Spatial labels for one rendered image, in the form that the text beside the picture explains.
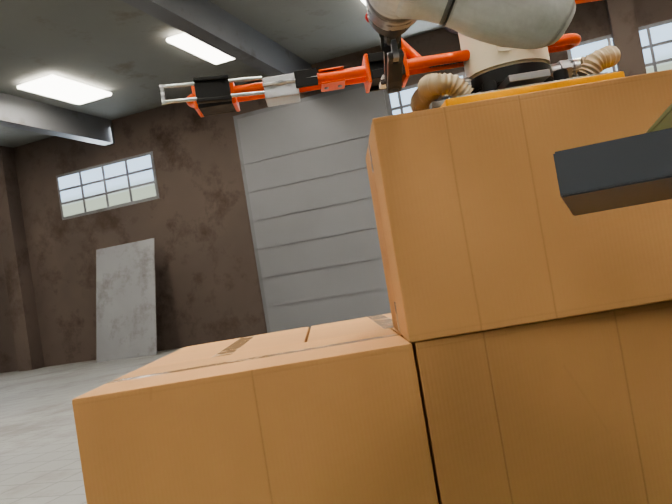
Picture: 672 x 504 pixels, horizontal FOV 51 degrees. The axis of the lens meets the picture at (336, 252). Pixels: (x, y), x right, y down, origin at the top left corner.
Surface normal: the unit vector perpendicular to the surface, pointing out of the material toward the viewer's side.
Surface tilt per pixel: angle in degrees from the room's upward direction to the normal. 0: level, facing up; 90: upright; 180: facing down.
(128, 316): 78
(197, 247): 90
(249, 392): 90
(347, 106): 90
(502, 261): 90
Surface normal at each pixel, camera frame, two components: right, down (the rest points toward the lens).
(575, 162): -0.34, 0.02
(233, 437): 0.02, -0.04
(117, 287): -0.36, -0.19
